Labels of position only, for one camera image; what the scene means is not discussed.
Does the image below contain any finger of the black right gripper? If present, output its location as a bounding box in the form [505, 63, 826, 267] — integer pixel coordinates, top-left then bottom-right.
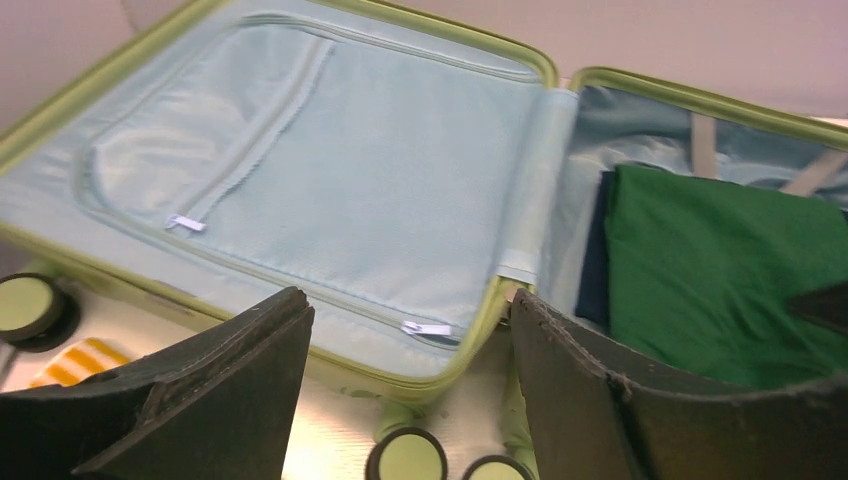
[787, 281, 847, 335]

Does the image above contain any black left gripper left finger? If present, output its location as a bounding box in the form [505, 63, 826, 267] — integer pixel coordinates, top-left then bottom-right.
[1, 287, 315, 479]

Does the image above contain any green suitcase with blue lining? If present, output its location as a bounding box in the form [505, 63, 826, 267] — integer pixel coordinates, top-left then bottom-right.
[0, 0, 848, 458]

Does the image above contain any navy blue shirt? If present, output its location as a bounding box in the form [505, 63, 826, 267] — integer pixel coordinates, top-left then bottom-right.
[575, 171, 615, 333]

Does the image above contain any middle right suitcase wheel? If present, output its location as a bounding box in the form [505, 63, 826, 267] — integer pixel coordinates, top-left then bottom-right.
[462, 455, 534, 480]

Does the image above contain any middle left suitcase wheel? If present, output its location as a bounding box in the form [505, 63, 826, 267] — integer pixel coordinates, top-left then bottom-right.
[364, 427, 448, 480]

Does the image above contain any yellow striped folded towel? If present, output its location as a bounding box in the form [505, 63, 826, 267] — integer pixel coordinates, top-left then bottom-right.
[28, 337, 133, 388]

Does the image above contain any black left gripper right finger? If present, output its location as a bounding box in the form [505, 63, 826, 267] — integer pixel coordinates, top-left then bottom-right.
[510, 290, 847, 479]

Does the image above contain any grey suitcase strap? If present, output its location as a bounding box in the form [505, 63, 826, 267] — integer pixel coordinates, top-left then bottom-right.
[690, 112, 848, 199]

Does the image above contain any suitcase wheel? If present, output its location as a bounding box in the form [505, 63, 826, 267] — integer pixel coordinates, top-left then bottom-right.
[364, 427, 448, 480]
[1, 272, 81, 353]
[462, 455, 534, 480]

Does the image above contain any green shirt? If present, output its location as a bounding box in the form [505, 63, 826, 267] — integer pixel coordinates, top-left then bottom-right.
[604, 165, 847, 389]

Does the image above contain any far left suitcase wheel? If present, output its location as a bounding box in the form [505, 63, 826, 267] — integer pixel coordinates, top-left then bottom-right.
[1, 272, 81, 353]

